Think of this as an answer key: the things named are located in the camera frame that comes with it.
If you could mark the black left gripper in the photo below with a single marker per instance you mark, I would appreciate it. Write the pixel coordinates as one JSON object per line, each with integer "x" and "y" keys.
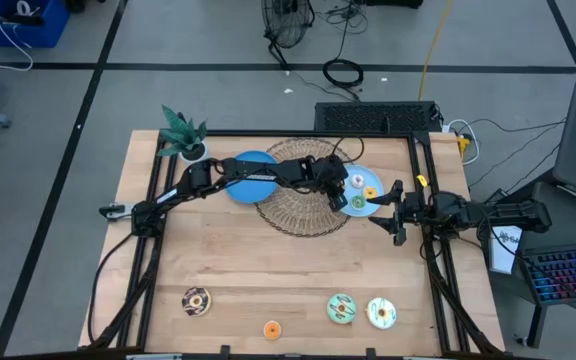
{"x": 329, "y": 172}

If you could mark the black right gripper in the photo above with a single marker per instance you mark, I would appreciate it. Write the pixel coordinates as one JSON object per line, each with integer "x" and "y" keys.
{"x": 410, "y": 212}

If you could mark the small green donut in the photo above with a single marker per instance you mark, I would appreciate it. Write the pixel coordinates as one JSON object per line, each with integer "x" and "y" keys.
{"x": 355, "y": 202}

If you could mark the small pink donut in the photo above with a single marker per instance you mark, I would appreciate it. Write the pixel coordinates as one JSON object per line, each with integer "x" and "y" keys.
{"x": 353, "y": 181}

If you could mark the small yellow donut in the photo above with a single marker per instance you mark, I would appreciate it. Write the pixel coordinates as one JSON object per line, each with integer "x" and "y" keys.
{"x": 366, "y": 193}

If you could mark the large white iced donut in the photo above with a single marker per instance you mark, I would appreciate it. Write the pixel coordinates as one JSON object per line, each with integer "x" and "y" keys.
{"x": 373, "y": 313}

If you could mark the small orange donut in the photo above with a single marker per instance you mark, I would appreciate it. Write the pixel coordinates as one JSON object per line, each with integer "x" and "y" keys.
{"x": 267, "y": 330}

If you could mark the large chocolate donut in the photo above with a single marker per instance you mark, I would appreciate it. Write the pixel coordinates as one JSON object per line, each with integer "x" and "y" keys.
{"x": 188, "y": 301}

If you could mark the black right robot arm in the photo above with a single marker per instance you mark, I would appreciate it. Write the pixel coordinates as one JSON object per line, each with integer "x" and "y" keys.
{"x": 508, "y": 212}

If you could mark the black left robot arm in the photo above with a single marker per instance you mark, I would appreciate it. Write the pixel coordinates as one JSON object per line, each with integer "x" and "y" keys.
{"x": 248, "y": 172}

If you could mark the light blue plate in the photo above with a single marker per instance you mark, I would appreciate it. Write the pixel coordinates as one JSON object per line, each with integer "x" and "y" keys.
{"x": 375, "y": 176}

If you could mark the round woven placemat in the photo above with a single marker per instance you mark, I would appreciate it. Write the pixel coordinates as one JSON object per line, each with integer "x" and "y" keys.
{"x": 298, "y": 220}

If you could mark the small yellow tag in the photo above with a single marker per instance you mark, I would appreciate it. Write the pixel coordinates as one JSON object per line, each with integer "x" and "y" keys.
{"x": 422, "y": 181}

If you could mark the dark blue plate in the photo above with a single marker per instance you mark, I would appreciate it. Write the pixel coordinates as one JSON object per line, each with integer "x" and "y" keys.
{"x": 250, "y": 194}

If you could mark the black computer case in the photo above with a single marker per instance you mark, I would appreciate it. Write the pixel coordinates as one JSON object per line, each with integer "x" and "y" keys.
{"x": 373, "y": 117}

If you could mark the yellow plug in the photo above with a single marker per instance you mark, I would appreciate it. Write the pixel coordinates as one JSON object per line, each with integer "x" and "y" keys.
{"x": 462, "y": 146}

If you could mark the large mint green donut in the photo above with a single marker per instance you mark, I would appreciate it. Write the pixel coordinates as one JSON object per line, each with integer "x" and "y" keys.
{"x": 333, "y": 309}

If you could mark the white paper sheet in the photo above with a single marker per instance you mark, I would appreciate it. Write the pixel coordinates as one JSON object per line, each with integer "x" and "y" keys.
{"x": 504, "y": 250}

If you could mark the green plant in white pot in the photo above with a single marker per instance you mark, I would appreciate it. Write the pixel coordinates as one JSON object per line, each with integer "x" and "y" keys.
{"x": 183, "y": 137}

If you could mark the black desk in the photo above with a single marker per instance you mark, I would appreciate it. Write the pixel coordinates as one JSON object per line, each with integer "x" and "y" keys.
{"x": 538, "y": 310}

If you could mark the black floor fan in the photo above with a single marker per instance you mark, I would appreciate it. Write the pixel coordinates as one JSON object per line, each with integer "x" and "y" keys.
{"x": 288, "y": 22}

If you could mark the backlit black keyboard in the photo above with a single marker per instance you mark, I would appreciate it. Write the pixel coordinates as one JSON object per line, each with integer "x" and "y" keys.
{"x": 568, "y": 272}

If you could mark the blue plastic bin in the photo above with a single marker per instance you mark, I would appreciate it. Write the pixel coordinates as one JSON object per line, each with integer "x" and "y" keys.
{"x": 48, "y": 30}

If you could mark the black aluminium table frame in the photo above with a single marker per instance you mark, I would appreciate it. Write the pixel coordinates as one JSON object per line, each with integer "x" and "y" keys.
{"x": 293, "y": 133}

